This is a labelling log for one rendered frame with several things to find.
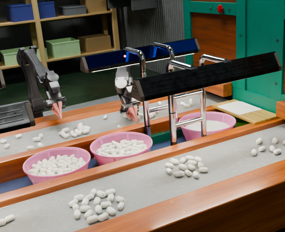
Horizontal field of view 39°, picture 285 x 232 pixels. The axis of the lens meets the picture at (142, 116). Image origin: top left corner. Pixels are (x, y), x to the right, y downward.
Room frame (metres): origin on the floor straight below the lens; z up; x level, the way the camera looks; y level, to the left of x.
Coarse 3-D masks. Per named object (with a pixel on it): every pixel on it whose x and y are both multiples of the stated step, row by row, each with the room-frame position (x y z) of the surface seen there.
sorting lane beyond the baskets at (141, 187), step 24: (216, 144) 1.56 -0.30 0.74; (240, 144) 1.54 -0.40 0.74; (264, 144) 1.52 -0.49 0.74; (144, 168) 1.39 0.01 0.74; (216, 168) 1.34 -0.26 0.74; (240, 168) 1.33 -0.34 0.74; (72, 192) 1.26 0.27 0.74; (120, 192) 1.23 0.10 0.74; (144, 192) 1.21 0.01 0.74; (168, 192) 1.20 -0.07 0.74; (0, 216) 1.14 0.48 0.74; (24, 216) 1.13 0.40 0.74; (48, 216) 1.12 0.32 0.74; (72, 216) 1.10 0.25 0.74
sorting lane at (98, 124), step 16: (192, 96) 2.28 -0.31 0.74; (208, 96) 2.25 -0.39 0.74; (112, 112) 2.10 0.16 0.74; (160, 112) 2.03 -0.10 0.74; (48, 128) 1.93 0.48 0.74; (96, 128) 1.87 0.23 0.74; (112, 128) 1.85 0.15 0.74; (0, 144) 1.77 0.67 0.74; (16, 144) 1.75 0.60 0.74; (32, 144) 1.74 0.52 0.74; (48, 144) 1.72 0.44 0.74
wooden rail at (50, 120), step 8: (104, 104) 2.18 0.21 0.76; (112, 104) 2.16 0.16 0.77; (120, 104) 2.15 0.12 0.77; (64, 112) 2.10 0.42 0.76; (72, 112) 2.08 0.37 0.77; (80, 112) 2.07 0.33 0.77; (88, 112) 2.07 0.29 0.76; (96, 112) 2.08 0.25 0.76; (104, 112) 2.09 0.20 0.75; (40, 120) 2.00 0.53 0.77; (48, 120) 1.99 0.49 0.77; (56, 120) 1.99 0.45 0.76; (64, 120) 2.00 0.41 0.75; (72, 120) 2.01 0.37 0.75; (24, 128) 1.91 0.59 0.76; (32, 128) 1.92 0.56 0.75; (40, 128) 1.93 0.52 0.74; (0, 136) 1.86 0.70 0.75
